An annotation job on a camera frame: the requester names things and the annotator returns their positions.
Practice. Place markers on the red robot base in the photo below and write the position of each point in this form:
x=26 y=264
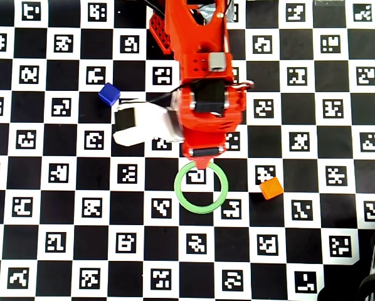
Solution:
x=159 y=34

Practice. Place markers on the black white marker checkerboard mat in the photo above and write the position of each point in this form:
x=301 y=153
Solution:
x=269 y=109

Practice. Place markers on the black flexible camera stand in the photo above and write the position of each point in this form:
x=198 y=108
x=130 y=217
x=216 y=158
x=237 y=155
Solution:
x=371 y=288

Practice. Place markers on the clear tape strip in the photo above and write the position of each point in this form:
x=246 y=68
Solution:
x=328 y=2

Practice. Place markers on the red robot arm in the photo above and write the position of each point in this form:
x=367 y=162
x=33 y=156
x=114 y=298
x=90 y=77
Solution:
x=193 y=37

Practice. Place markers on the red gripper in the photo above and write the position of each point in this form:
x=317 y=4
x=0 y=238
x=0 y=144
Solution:
x=205 y=152

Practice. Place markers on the small grey square pad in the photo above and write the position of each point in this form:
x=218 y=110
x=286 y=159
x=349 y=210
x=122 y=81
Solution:
x=217 y=61

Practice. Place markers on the blue cube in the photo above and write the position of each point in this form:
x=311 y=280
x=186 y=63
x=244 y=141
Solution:
x=109 y=94

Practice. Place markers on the grey duct tape wad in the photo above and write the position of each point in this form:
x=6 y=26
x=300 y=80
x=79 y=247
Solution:
x=210 y=14

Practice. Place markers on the orange cube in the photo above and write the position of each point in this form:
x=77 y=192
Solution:
x=271 y=188

